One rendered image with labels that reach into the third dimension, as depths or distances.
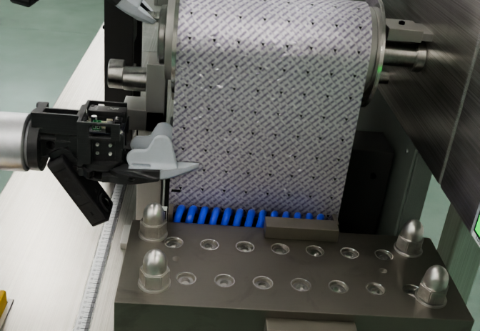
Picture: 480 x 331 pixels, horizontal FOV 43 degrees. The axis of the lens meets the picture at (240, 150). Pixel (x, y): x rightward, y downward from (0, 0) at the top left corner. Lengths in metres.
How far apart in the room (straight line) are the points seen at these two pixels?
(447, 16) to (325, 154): 0.23
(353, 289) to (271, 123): 0.23
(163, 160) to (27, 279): 0.28
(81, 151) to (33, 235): 0.28
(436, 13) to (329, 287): 0.36
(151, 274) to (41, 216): 0.41
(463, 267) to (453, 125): 0.46
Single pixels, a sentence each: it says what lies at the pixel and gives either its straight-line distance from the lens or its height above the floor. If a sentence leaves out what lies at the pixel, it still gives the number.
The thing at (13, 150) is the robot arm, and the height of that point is 1.12.
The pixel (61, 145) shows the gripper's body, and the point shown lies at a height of 1.12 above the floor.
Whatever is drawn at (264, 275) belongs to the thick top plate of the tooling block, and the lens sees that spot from 0.74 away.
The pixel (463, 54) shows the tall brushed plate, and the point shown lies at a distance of 0.74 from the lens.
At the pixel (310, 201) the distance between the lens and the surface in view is 0.85.
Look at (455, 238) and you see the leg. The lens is 1.12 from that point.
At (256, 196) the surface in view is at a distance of 0.84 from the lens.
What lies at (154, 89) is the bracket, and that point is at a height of 1.17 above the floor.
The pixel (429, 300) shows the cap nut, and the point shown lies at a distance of 0.75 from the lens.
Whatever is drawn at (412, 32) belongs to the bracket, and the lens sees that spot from 0.82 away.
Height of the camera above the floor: 1.48
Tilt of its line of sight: 27 degrees down
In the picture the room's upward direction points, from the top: 6 degrees clockwise
